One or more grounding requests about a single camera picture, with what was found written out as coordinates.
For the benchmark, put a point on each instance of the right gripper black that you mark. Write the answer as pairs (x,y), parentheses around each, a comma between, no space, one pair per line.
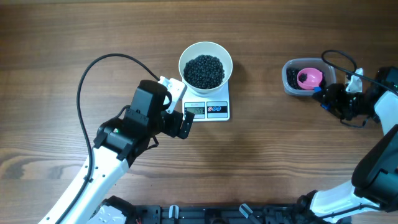
(330,99)

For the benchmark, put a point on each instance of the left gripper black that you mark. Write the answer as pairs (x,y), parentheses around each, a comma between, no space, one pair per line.
(175,125)

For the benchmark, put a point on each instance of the pink scoop with blue handle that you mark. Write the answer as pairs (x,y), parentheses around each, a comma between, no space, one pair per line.
(315,80)

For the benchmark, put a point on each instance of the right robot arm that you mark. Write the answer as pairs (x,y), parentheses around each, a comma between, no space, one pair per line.
(373,186)

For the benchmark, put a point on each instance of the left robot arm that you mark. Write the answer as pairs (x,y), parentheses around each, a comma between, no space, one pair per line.
(118,142)

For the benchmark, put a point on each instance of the white digital kitchen scale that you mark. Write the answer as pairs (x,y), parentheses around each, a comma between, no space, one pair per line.
(213,106)

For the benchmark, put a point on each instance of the black beans in scoop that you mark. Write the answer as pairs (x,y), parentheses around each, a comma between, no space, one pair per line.
(303,77)

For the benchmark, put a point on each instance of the black beans in bowl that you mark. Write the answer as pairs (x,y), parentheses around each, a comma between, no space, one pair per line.
(204,72)

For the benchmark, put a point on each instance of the white bowl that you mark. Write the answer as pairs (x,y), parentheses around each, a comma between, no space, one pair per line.
(206,48)

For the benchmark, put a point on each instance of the clear plastic container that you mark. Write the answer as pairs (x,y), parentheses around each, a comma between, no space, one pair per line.
(329,76)

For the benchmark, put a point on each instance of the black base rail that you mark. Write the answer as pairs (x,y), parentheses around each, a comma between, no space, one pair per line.
(214,214)

